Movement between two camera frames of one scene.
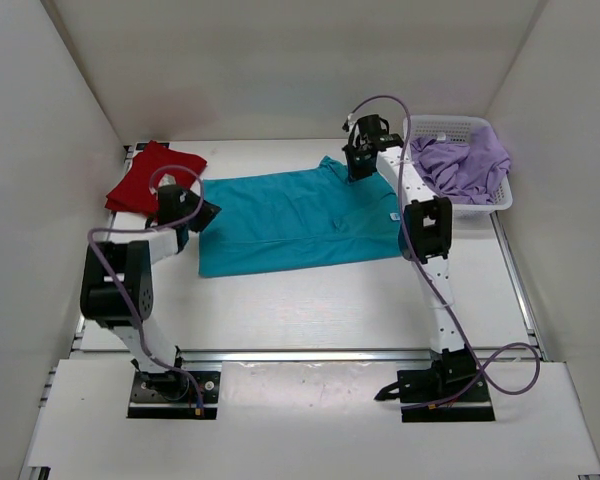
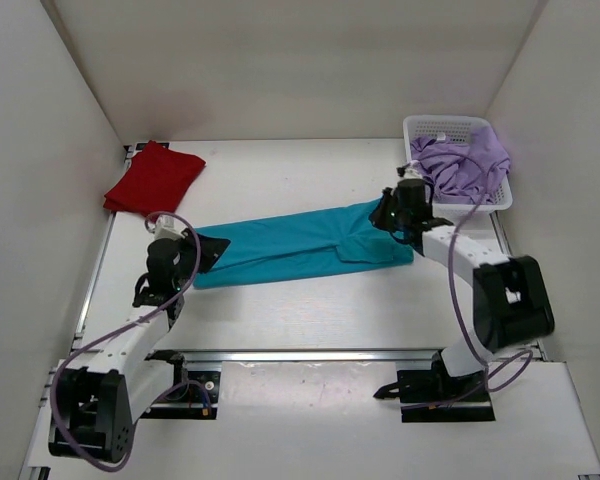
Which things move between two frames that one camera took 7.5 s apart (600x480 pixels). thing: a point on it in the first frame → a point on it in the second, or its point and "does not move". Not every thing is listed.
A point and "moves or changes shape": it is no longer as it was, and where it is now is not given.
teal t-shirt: x=268 y=223 moves or changes shape
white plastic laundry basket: x=458 y=128 does not move
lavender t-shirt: x=462 y=171 does not move
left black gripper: x=207 y=213 → x=210 y=250
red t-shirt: x=137 y=190 does not move
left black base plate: x=173 y=395 does not move
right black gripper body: x=360 y=168 → x=391 y=217
